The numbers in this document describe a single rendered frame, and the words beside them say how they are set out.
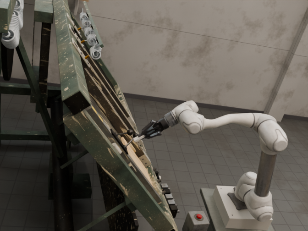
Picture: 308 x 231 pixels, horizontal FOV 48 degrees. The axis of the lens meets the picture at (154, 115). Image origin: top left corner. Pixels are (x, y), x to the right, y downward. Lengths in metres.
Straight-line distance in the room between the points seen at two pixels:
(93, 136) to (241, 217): 1.44
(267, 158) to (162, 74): 3.63
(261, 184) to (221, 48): 3.61
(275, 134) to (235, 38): 3.73
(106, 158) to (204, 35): 4.03
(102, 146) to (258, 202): 1.24
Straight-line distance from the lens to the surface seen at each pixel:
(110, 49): 5.47
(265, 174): 2.42
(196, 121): 1.95
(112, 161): 1.86
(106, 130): 2.04
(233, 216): 2.73
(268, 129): 2.23
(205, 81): 5.92
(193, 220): 2.45
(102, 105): 2.40
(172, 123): 2.12
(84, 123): 1.69
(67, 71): 1.84
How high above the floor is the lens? 2.59
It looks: 28 degrees down
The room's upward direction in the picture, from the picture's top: 14 degrees clockwise
